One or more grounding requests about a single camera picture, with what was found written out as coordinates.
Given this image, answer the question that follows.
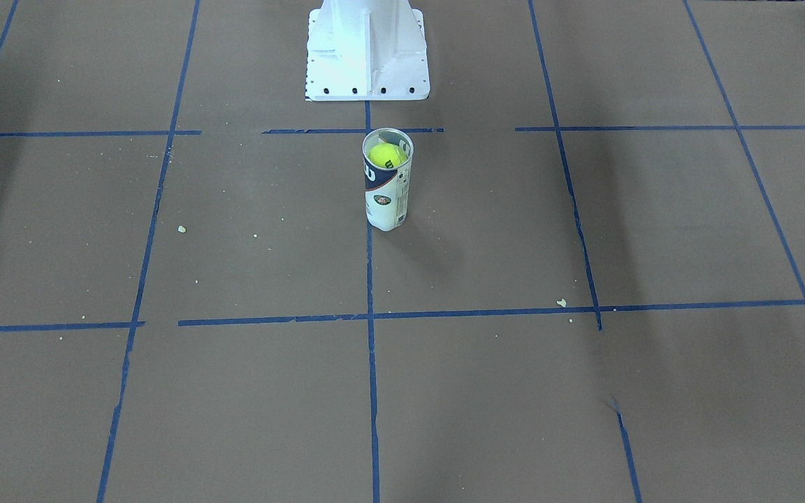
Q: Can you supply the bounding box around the yellow-green tennis ball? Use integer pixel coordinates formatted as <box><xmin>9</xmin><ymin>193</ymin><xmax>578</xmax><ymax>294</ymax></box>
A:
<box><xmin>368</xmin><ymin>143</ymin><xmax>409</xmax><ymax>170</ymax></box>

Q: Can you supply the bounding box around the white tennis ball can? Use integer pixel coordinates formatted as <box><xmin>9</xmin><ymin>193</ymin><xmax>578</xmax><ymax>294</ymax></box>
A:
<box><xmin>361</xmin><ymin>128</ymin><xmax>415</xmax><ymax>231</ymax></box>

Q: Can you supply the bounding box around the blue tape strip lengthwise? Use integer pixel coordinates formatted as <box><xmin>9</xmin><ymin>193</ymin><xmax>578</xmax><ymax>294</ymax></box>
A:
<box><xmin>364</xmin><ymin>101</ymin><xmax>382</xmax><ymax>503</ymax></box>

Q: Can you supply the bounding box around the blue tape strip crosswise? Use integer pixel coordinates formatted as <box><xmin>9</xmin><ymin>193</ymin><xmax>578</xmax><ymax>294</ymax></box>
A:
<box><xmin>177</xmin><ymin>299</ymin><xmax>805</xmax><ymax>327</ymax></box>

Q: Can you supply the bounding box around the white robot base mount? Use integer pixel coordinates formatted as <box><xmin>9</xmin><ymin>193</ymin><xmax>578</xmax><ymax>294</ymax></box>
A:
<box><xmin>305</xmin><ymin>1</ymin><xmax>430</xmax><ymax>102</ymax></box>

